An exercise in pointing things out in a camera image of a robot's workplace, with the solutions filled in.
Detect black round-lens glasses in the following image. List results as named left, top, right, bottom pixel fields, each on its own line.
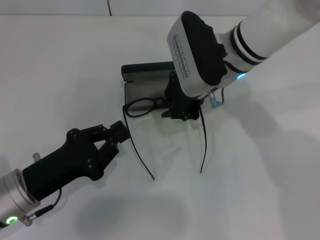
left=122, top=96, right=208, bottom=181

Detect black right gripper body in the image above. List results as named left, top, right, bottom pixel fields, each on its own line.
left=172, top=84, right=201, bottom=122

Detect grey right gripper cable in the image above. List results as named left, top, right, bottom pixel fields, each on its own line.
left=207, top=86, right=225, bottom=109

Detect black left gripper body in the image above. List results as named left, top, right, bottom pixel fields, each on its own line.
left=22, top=128, right=105, bottom=201

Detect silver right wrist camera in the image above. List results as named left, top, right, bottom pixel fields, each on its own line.
left=166, top=11, right=230, bottom=98

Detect black glasses case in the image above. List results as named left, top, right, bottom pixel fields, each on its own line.
left=121, top=61, right=205, bottom=111

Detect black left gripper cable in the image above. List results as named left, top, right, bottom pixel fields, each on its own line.
left=23, top=187, right=63, bottom=221

